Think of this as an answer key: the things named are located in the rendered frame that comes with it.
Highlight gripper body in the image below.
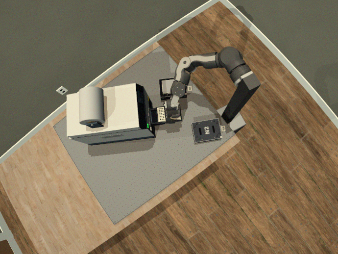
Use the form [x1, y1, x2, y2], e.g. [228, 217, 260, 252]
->
[164, 102, 180, 118]

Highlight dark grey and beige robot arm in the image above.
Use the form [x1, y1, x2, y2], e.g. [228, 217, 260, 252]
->
[164, 47, 253, 111]

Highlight grey cylinder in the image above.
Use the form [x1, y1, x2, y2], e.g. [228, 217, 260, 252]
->
[79, 86, 105, 125]

